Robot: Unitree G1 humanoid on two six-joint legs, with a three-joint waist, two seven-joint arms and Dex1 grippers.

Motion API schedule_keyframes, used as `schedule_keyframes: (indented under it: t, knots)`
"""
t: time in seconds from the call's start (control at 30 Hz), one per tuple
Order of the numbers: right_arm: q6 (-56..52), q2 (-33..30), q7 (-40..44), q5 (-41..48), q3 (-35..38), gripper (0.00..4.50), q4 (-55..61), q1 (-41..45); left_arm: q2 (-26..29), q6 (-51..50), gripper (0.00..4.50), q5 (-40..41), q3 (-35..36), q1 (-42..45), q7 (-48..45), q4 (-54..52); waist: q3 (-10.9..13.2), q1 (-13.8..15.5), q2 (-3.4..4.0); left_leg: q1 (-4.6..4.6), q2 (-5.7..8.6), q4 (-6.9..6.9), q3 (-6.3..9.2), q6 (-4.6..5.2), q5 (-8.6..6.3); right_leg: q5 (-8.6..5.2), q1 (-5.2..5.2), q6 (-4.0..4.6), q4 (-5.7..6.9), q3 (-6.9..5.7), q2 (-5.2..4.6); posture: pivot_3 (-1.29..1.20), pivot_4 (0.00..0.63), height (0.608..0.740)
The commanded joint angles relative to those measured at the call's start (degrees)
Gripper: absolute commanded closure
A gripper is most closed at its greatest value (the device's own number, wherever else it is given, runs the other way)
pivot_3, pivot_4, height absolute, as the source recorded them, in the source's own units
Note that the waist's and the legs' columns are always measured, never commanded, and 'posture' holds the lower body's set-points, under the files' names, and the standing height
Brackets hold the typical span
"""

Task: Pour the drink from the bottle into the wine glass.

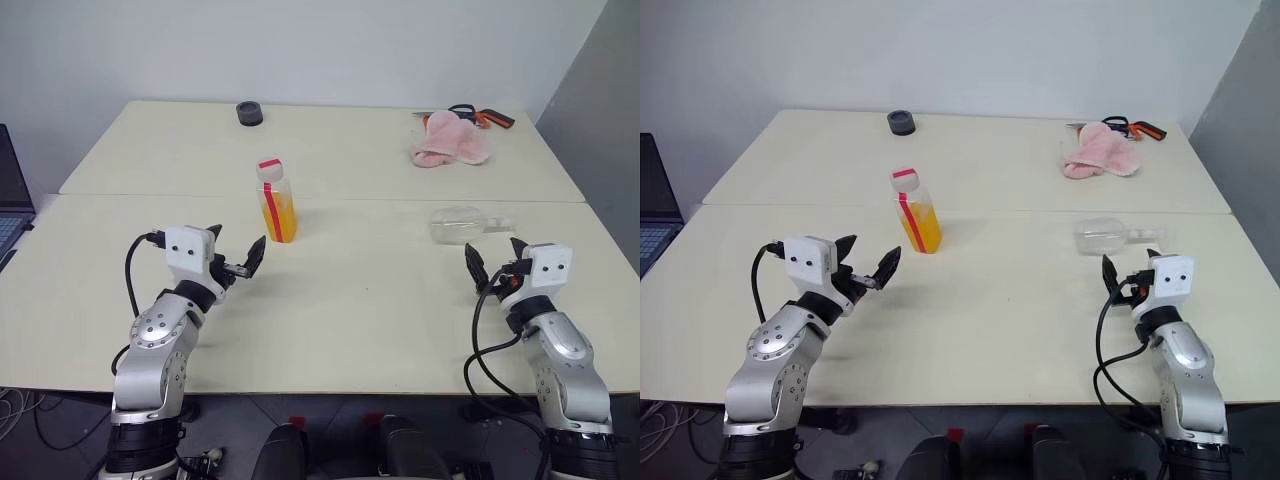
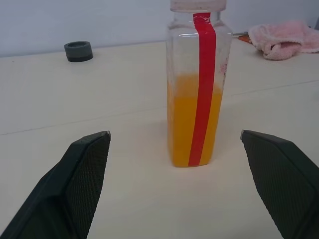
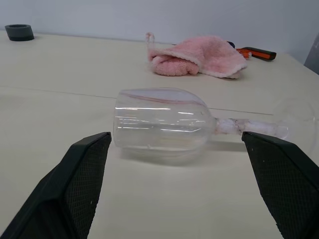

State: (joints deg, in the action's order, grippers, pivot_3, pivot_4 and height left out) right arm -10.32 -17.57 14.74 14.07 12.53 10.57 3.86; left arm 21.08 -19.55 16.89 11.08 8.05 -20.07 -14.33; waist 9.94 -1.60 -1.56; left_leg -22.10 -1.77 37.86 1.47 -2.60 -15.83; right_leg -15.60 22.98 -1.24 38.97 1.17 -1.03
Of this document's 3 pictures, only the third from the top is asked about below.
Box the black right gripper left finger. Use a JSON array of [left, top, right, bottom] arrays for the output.
[[0, 131, 112, 239]]

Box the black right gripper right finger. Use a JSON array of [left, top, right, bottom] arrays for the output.
[[241, 131, 319, 239]]

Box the clear plastic bottle lying down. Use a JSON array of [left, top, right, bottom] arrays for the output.
[[112, 87, 316, 166]]

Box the orange and black tool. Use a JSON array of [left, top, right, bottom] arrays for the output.
[[235, 46, 277, 62]]

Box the pink fluffy towel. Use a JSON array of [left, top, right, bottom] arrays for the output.
[[145, 31, 248, 80]]

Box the dark grey round ring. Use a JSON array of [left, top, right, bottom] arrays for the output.
[[4, 24, 35, 42]]

